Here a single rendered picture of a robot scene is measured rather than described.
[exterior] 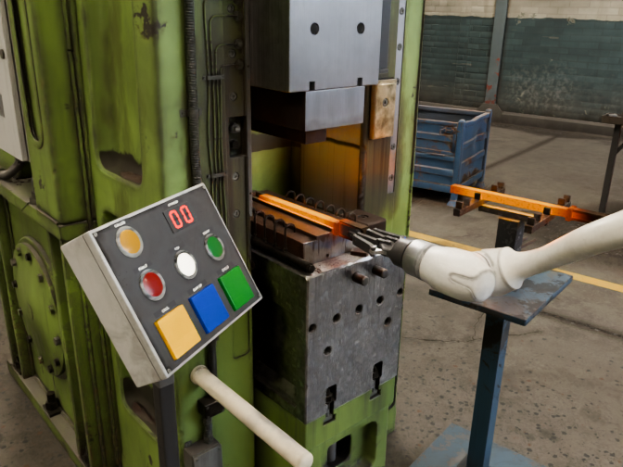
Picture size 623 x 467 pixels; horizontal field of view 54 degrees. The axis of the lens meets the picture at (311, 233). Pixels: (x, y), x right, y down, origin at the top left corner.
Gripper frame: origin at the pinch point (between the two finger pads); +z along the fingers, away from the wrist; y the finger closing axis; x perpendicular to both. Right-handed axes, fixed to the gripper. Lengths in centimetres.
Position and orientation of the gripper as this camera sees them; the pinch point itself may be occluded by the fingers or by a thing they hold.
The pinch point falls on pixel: (352, 231)
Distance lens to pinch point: 160.6
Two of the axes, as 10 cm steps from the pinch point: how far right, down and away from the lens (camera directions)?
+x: 0.3, -9.3, -3.6
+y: 7.6, -2.2, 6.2
